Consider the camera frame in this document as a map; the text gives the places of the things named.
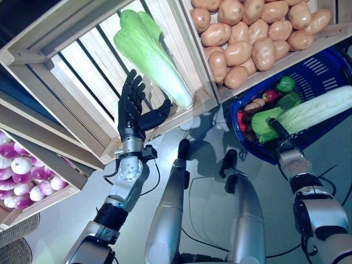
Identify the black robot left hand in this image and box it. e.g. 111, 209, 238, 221
117, 69, 173, 141

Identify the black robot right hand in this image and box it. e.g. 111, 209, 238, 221
268, 117, 292, 141

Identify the blue plastic shopping basket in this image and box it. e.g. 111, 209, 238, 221
228, 47, 352, 166

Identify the woven wicker basket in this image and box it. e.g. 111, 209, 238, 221
0, 212, 41, 244
0, 238, 34, 264

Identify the small tan potato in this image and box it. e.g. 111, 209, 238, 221
244, 98, 266, 110

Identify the red apple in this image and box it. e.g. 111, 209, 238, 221
261, 89, 281, 102

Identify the red tomato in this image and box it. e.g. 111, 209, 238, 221
236, 111, 248, 132

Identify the green bell pepper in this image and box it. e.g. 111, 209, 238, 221
276, 76, 297, 93

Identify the wooden slatted cabbage crate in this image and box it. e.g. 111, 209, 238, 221
0, 0, 219, 166

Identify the wooden display stand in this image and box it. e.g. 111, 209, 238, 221
0, 0, 116, 193

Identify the wooden potato crate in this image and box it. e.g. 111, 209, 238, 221
178, 0, 352, 105

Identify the purple white onion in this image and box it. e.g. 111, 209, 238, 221
13, 141, 30, 157
29, 186, 45, 202
13, 183, 35, 196
51, 175, 69, 192
10, 157, 33, 174
0, 139, 16, 159
0, 166, 14, 181
3, 195, 21, 209
38, 180, 56, 196
30, 164, 52, 181

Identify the silver robot left leg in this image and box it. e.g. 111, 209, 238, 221
144, 139, 191, 264

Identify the dark robot waist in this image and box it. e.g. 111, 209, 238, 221
178, 251, 234, 264

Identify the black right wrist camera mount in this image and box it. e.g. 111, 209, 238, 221
277, 139, 296, 151

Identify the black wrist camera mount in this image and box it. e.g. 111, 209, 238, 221
141, 144, 158, 161
277, 139, 296, 151

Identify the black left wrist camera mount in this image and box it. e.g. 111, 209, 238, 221
141, 144, 158, 161

